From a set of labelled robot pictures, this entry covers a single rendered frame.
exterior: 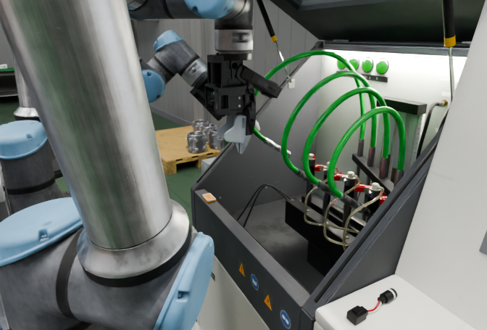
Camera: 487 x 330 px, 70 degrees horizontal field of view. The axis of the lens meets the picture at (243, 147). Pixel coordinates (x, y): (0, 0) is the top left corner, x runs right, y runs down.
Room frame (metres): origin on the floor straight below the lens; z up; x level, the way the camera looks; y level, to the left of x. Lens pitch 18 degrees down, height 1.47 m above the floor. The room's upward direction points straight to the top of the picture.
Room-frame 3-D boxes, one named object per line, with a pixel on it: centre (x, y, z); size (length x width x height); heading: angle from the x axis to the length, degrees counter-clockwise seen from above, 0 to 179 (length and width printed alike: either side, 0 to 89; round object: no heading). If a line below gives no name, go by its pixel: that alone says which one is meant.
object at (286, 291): (0.85, 0.01, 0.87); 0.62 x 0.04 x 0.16; 28
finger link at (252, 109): (0.70, -0.01, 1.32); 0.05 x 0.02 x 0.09; 28
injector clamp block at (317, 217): (0.85, -0.26, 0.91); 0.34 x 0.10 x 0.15; 28
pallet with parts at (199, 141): (4.33, 0.82, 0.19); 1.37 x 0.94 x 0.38; 35
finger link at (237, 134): (0.69, 0.01, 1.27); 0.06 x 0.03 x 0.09; 118
